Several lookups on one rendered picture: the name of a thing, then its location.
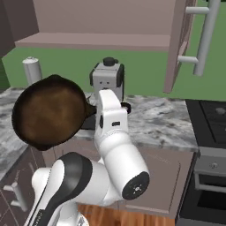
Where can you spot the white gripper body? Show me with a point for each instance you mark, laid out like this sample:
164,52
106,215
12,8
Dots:
108,100

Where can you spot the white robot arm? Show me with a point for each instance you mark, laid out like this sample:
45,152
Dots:
117,160

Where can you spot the dark brown frying pan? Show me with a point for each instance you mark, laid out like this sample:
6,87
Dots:
48,113

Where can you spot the black stove hob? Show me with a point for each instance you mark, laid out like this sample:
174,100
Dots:
210,120

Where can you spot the dark taupe base cabinet door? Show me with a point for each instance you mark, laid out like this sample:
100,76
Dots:
17,179

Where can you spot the grey stove knob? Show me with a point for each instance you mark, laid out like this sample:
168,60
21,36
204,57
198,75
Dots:
214,165

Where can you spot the grey black coffee machine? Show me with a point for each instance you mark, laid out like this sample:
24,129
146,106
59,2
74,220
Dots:
106,77

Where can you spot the white cylindrical canister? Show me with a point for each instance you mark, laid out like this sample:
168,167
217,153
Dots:
32,71

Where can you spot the black oven door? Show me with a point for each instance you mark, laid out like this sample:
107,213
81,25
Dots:
206,203

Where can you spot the taupe open wall cabinet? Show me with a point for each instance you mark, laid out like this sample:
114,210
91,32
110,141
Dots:
97,26

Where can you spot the taupe wall cabinet door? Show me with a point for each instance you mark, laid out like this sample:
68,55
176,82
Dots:
176,38

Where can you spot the dark taupe wall cabinet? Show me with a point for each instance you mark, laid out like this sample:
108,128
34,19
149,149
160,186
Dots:
14,23

